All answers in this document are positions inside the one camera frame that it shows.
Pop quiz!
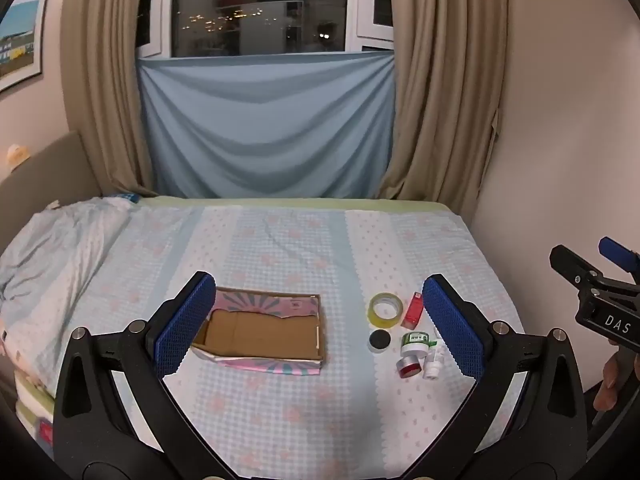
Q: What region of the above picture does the white small bottle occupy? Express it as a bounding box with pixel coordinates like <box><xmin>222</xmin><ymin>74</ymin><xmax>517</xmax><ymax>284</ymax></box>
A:
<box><xmin>422</xmin><ymin>348</ymin><xmax>446</xmax><ymax>381</ymax></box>

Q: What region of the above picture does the person's right hand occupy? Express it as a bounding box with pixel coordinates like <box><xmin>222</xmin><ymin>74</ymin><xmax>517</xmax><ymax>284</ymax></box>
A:
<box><xmin>592</xmin><ymin>339</ymin><xmax>640</xmax><ymax>413</ymax></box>

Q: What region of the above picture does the white framed window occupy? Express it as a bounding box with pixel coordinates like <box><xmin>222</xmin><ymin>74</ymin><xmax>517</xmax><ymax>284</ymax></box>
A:
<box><xmin>135</xmin><ymin>0</ymin><xmax>397</xmax><ymax>59</ymax></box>

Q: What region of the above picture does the light blue crumpled duvet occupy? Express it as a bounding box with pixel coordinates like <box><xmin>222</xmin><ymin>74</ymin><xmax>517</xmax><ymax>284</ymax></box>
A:
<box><xmin>0</xmin><ymin>196</ymin><xmax>142</xmax><ymax>361</ymax></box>

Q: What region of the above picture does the beige curtain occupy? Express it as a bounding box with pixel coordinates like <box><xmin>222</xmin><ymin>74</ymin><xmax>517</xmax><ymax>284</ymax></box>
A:
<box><xmin>377</xmin><ymin>0</ymin><xmax>512</xmax><ymax>213</ymax></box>
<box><xmin>60</xmin><ymin>0</ymin><xmax>173</xmax><ymax>199</ymax></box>

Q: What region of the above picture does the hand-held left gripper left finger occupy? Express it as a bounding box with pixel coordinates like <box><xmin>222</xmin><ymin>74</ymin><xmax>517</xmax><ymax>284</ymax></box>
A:
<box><xmin>52</xmin><ymin>271</ymin><xmax>236</xmax><ymax>480</ymax></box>

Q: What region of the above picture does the framed wall picture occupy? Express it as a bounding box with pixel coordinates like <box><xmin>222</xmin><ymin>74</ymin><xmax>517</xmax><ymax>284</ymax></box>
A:
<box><xmin>0</xmin><ymin>0</ymin><xmax>50</xmax><ymax>94</ymax></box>

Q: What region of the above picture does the light blue hanging cloth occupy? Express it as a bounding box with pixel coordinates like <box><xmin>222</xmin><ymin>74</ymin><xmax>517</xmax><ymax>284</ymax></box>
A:
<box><xmin>137</xmin><ymin>51</ymin><xmax>397</xmax><ymax>200</ymax></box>

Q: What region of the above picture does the checked floral bedsheet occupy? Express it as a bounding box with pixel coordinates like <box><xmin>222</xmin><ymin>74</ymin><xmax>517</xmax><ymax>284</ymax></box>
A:
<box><xmin>0</xmin><ymin>196</ymin><xmax>528</xmax><ymax>480</ymax></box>

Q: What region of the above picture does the red silver tape roll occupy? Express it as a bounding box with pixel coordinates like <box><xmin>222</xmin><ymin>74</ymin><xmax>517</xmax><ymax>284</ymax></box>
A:
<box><xmin>397</xmin><ymin>353</ymin><xmax>423</xmax><ymax>379</ymax></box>

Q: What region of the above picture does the cardboard box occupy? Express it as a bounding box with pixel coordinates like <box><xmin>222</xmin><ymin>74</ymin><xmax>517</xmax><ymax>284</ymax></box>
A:
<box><xmin>191</xmin><ymin>287</ymin><xmax>327</xmax><ymax>377</ymax></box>

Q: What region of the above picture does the beige headboard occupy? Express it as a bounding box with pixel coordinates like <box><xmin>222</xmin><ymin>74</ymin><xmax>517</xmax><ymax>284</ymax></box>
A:
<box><xmin>0</xmin><ymin>131</ymin><xmax>104</xmax><ymax>256</ymax></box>

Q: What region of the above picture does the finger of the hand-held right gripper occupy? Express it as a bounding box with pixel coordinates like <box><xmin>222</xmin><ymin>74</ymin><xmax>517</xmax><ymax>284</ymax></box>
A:
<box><xmin>549</xmin><ymin>245</ymin><xmax>603</xmax><ymax>288</ymax></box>
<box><xmin>598</xmin><ymin>236</ymin><xmax>640</xmax><ymax>277</ymax></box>

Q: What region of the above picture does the green white jar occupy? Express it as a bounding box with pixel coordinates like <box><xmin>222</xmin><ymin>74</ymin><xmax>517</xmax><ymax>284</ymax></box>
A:
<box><xmin>401</xmin><ymin>330</ymin><xmax>437</xmax><ymax>360</ymax></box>

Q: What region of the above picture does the pale green mattress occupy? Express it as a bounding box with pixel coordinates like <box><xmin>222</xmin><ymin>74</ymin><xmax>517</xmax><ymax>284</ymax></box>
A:
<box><xmin>134</xmin><ymin>195</ymin><xmax>463</xmax><ymax>217</ymax></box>

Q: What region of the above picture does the red small box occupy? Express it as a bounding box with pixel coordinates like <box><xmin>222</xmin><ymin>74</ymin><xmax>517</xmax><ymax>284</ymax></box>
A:
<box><xmin>401</xmin><ymin>293</ymin><xmax>426</xmax><ymax>330</ymax></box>

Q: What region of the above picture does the yellow clear tape roll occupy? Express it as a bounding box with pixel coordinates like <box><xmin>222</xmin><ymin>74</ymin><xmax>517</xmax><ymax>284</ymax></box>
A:
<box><xmin>368</xmin><ymin>292</ymin><xmax>402</xmax><ymax>328</ymax></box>

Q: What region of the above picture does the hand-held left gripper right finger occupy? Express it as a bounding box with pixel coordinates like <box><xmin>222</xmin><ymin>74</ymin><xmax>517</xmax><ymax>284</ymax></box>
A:
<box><xmin>405</xmin><ymin>273</ymin><xmax>589</xmax><ymax>480</ymax></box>

